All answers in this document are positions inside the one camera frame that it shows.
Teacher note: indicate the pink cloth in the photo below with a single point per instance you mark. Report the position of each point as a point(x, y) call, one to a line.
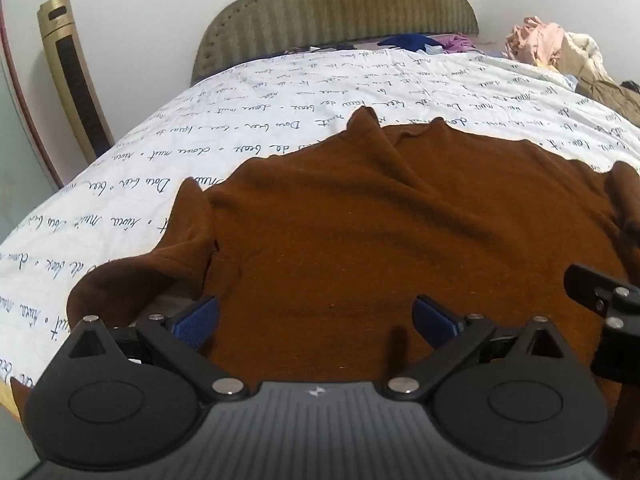
point(535, 40)

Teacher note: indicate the olive padded headboard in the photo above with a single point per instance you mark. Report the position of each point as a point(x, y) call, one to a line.
point(330, 10)

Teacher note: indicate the dark blue cloth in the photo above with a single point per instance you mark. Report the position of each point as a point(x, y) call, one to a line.
point(407, 41)

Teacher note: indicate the olive brown jacket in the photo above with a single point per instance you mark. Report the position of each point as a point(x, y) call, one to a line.
point(607, 97)

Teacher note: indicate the black cloth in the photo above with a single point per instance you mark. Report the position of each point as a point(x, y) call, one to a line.
point(631, 85)

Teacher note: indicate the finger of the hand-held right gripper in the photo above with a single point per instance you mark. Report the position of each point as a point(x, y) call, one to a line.
point(595, 285)

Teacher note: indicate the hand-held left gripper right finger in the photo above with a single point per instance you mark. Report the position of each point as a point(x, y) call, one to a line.
point(436, 321)

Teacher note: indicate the gold tower fan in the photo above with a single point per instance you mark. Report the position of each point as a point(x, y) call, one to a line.
point(75, 80)

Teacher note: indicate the brown sweater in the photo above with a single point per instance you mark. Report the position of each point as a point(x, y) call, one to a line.
point(390, 240)

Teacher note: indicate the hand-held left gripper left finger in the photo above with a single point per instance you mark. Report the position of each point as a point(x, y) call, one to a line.
point(196, 322)

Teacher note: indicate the cream cloth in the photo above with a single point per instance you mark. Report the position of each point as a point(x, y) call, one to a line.
point(582, 57)

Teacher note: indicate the white script-printed quilt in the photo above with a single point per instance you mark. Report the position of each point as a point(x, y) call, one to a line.
point(280, 95)

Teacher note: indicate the purple cloth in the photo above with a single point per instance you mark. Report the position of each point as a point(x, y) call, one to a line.
point(457, 42)

